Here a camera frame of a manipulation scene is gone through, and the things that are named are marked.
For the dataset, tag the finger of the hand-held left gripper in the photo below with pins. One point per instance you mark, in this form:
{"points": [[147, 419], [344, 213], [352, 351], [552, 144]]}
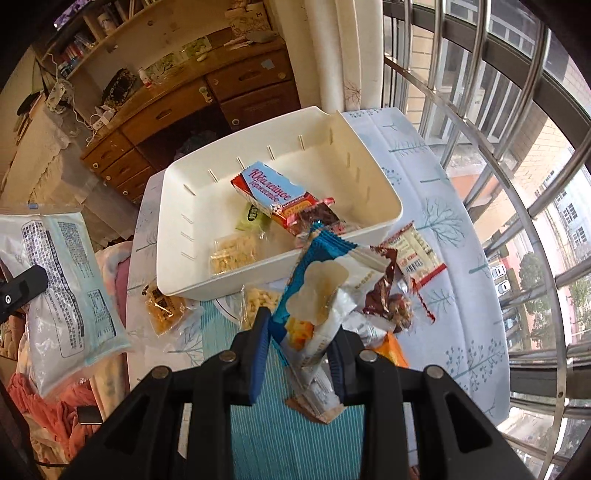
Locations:
{"points": [[23, 286]]}

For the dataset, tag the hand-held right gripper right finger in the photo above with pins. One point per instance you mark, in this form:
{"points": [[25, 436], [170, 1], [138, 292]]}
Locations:
{"points": [[339, 383]]}

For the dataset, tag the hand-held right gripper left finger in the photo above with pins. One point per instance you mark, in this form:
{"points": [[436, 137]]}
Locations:
{"points": [[258, 360]]}

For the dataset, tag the large clear cracker bag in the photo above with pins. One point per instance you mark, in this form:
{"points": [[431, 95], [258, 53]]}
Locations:
{"points": [[60, 286]]}

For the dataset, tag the white and orange snack packet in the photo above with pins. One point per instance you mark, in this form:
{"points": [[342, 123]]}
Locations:
{"points": [[392, 350]]}

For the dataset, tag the blue chip snack packet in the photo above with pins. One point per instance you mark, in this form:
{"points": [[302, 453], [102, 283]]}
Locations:
{"points": [[318, 286]]}

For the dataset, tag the clear yellow cake packet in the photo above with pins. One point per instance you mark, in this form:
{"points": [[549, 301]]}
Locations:
{"points": [[161, 307]]}

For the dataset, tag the clear round cracker packet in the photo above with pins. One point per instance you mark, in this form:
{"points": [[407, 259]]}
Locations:
{"points": [[233, 251]]}

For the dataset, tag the small green snack packet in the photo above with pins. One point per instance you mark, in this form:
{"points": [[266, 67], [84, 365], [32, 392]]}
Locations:
{"points": [[251, 217]]}

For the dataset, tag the white plastic bin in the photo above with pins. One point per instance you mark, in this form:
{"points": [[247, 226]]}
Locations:
{"points": [[217, 207]]}

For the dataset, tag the long red biscuit pack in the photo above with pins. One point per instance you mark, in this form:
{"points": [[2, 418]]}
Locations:
{"points": [[272, 189]]}

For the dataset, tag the teal striped placemat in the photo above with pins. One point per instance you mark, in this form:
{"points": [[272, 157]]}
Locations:
{"points": [[277, 438]]}

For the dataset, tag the brown chocolate snack packet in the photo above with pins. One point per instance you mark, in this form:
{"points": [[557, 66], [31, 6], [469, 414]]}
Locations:
{"points": [[385, 286]]}

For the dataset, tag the pastel printed blanket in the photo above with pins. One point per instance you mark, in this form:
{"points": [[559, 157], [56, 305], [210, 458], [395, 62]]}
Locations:
{"points": [[46, 410]]}

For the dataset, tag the white lace furniture cover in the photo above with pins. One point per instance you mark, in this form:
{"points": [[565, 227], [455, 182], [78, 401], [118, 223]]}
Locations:
{"points": [[41, 157]]}

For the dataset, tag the tree print tablecloth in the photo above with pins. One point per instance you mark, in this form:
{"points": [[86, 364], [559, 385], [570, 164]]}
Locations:
{"points": [[461, 323]]}

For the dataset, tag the cream red-edged snack packet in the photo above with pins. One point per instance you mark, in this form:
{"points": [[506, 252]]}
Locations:
{"points": [[415, 251]]}

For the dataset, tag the white power strip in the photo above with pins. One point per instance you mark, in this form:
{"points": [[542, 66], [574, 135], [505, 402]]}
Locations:
{"points": [[101, 117]]}

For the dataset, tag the white floral pouch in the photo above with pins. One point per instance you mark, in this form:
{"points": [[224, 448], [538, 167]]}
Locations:
{"points": [[57, 94]]}

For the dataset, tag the wooden desk with drawers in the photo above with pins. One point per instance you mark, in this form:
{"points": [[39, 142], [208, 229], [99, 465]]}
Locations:
{"points": [[157, 110]]}

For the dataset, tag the black patterned tin box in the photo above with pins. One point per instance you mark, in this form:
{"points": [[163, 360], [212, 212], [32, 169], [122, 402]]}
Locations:
{"points": [[120, 85]]}

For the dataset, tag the window with metal grille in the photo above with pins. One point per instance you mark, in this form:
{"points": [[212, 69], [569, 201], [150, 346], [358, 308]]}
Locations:
{"points": [[556, 323]]}

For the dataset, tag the wooden bookshelf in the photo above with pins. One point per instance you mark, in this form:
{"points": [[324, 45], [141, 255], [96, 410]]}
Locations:
{"points": [[152, 27]]}

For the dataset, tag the white curtain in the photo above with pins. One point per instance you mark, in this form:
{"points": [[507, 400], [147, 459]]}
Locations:
{"points": [[341, 55]]}

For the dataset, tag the beige patterned bag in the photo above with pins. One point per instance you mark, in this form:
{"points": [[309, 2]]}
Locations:
{"points": [[244, 18]]}

